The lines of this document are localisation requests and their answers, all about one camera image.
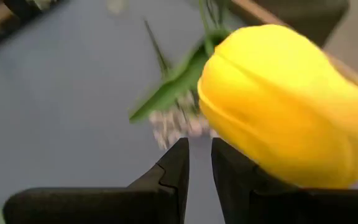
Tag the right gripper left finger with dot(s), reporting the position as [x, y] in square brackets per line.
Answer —
[120, 205]

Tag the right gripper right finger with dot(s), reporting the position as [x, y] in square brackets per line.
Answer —
[259, 205]

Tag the yellow artificial tulip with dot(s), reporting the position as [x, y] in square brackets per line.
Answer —
[275, 109]

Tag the grey table mat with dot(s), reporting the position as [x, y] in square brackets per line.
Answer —
[57, 109]

